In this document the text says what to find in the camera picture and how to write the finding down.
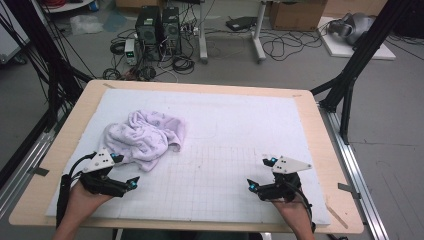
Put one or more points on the slim black computer tower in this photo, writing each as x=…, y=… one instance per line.
x=171, y=30

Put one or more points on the thin wooden stick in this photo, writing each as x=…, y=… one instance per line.
x=336, y=216

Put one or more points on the large black computer tower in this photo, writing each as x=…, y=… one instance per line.
x=148, y=30

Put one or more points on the black tape piece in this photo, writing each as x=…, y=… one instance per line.
x=39, y=171

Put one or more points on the white desk leg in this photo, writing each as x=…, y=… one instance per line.
x=202, y=33
x=259, y=36

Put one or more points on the aluminium rail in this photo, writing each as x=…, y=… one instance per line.
x=356, y=180
x=23, y=173

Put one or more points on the black metal frame stand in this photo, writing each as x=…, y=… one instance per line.
x=366, y=43

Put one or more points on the grey helmet-like device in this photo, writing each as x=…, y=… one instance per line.
x=356, y=26

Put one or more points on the pale lilac printed towel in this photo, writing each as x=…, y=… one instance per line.
x=143, y=136

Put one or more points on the small white power supply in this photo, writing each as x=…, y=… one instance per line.
x=130, y=51

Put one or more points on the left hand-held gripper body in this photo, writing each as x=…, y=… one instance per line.
x=100, y=181

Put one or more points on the large cardboard box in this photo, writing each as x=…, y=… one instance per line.
x=296, y=15

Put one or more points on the white floor board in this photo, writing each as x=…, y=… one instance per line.
x=340, y=50

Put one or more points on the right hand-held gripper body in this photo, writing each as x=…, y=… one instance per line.
x=283, y=190

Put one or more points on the flat black device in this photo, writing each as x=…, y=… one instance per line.
x=240, y=23

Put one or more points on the person's right hand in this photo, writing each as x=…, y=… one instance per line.
x=293, y=211

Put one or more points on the clear plastic bag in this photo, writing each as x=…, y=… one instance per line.
x=86, y=25

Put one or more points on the white foam mat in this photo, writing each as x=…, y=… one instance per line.
x=216, y=133

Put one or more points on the person's left hand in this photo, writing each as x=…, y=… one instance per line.
x=83, y=203

